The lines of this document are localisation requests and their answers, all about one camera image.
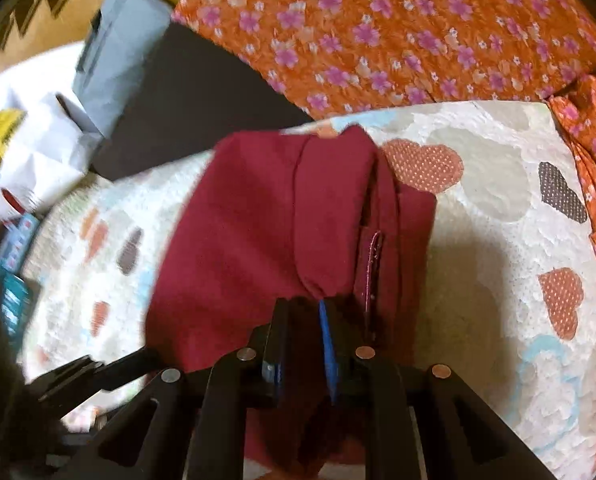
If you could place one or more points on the teal small box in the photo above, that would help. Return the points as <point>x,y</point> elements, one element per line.
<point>14,246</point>

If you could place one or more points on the white heart patterned quilt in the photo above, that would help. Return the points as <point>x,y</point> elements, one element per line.
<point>510,296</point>

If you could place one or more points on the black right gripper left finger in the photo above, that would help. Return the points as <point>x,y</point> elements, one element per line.
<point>190,426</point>

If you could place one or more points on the orange floral bed sheet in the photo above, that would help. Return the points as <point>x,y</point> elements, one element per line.
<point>334,57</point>

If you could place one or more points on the grey blue fabric bag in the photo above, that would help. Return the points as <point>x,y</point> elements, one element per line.
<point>121,38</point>

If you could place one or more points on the teal patterned box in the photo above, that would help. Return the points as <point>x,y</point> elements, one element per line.
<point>15,301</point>

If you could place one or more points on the maroon red sweater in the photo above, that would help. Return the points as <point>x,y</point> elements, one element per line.
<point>292,216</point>

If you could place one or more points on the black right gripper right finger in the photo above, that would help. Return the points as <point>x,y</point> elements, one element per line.
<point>415,424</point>

